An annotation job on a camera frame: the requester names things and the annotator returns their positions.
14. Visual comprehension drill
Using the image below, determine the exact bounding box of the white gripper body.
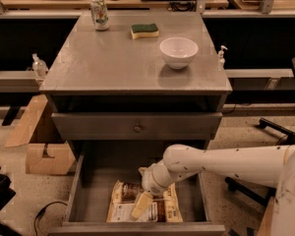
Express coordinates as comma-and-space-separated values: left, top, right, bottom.
138, 159, 201, 197

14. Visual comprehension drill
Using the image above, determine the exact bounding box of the brown chip bag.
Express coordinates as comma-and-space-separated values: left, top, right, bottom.
106, 181, 183, 222

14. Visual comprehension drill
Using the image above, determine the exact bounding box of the clear sanitizer bottle left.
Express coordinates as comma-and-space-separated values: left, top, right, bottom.
32, 53, 48, 78

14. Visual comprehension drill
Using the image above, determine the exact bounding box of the white ceramic bowl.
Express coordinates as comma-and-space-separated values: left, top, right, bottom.
159, 37, 199, 69

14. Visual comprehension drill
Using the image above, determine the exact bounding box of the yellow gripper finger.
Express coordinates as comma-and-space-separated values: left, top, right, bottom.
131, 192, 153, 220

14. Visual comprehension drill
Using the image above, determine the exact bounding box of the cardboard box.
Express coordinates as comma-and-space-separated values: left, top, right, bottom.
5, 94, 76, 175

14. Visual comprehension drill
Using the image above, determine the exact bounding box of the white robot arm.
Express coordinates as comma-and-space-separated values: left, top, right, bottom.
131, 145, 295, 236

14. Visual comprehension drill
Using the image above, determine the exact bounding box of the closed grey upper drawer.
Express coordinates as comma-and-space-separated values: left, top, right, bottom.
52, 112, 222, 141

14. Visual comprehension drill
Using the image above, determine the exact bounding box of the grey drawer cabinet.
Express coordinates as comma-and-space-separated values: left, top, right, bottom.
40, 11, 232, 155

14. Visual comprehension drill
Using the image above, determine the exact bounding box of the black floor cable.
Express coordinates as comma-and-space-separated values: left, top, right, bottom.
32, 201, 69, 236

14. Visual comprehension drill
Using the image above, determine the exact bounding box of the wooden workbench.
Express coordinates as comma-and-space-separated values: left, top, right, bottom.
0, 0, 170, 10

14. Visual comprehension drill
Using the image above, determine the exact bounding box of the white pump bottle right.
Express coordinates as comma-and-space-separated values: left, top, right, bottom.
217, 45, 228, 69

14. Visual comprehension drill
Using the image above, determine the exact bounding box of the green yellow sponge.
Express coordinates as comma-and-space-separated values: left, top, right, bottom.
131, 24, 159, 39

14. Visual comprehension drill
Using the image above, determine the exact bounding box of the open grey bottom drawer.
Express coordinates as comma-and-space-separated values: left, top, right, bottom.
48, 141, 225, 236

